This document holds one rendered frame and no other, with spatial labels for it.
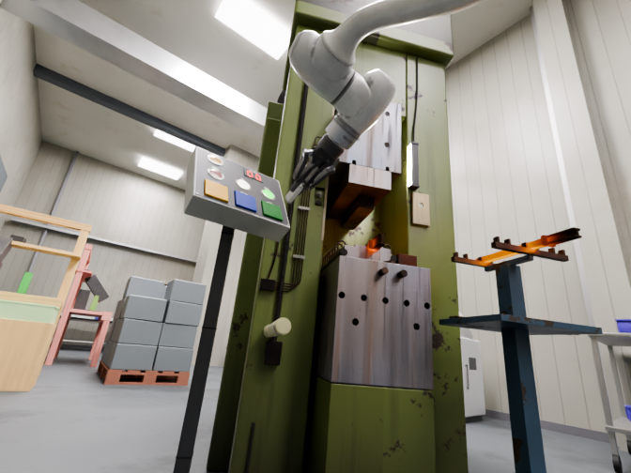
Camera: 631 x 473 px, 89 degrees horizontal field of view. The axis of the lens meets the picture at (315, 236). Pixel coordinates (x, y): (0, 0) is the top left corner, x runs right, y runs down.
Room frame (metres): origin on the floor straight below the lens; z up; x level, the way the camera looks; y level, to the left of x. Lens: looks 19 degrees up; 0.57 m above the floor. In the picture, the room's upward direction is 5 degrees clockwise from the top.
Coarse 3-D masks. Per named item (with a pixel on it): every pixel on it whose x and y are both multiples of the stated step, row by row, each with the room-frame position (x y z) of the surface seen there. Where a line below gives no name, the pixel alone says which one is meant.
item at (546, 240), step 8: (560, 232) 0.94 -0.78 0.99; (568, 232) 0.92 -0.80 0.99; (576, 232) 0.90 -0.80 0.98; (536, 240) 1.02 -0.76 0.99; (544, 240) 0.98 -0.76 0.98; (552, 240) 0.97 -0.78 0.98; (560, 240) 0.94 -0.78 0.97; (568, 240) 0.94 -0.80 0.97; (536, 248) 1.04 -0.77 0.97; (488, 256) 1.22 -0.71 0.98; (496, 256) 1.19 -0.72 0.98; (504, 256) 1.16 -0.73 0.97
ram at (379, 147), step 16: (336, 112) 1.36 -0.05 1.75; (384, 112) 1.26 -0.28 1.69; (400, 112) 1.28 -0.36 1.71; (384, 128) 1.26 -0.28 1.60; (400, 128) 1.28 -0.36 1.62; (368, 144) 1.25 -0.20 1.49; (384, 144) 1.27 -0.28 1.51; (400, 144) 1.28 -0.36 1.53; (336, 160) 1.27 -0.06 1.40; (352, 160) 1.25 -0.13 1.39; (368, 160) 1.25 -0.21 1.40; (384, 160) 1.26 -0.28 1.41; (400, 160) 1.28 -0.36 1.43; (336, 176) 1.36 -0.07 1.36
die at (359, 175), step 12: (348, 168) 1.24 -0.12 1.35; (360, 168) 1.24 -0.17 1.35; (372, 168) 1.25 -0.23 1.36; (348, 180) 1.23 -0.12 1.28; (360, 180) 1.24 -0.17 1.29; (372, 180) 1.25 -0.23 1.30; (384, 180) 1.26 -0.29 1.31; (336, 192) 1.44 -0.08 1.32; (348, 192) 1.33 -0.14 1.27; (360, 192) 1.32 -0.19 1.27; (372, 192) 1.31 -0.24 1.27; (384, 192) 1.30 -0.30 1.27; (336, 204) 1.47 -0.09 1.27; (348, 204) 1.45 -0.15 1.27; (336, 216) 1.62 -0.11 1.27
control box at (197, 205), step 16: (192, 160) 0.94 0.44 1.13; (208, 160) 0.96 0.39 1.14; (224, 160) 1.01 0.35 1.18; (192, 176) 0.89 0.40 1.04; (208, 176) 0.92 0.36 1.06; (224, 176) 0.97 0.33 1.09; (240, 176) 1.02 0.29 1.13; (192, 192) 0.85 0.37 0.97; (256, 192) 1.03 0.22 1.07; (272, 192) 1.08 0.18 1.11; (192, 208) 0.89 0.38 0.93; (208, 208) 0.90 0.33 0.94; (224, 208) 0.91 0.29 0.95; (240, 208) 0.94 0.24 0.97; (256, 208) 0.98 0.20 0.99; (224, 224) 0.97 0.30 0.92; (240, 224) 0.98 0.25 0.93; (256, 224) 1.00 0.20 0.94; (272, 224) 1.01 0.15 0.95; (288, 224) 1.04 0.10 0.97
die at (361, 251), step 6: (348, 246) 1.24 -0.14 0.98; (354, 246) 1.25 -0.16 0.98; (360, 246) 1.25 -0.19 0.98; (366, 246) 1.25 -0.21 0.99; (348, 252) 1.24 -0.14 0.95; (354, 252) 1.24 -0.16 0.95; (360, 252) 1.25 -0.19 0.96; (366, 252) 1.25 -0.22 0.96; (372, 252) 1.26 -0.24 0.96; (378, 252) 1.26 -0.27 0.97; (384, 252) 1.27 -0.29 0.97; (390, 252) 1.27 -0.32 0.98; (366, 258) 1.25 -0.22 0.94; (372, 258) 1.26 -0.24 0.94; (378, 258) 1.26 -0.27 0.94; (384, 258) 1.27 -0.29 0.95; (390, 258) 1.27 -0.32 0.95
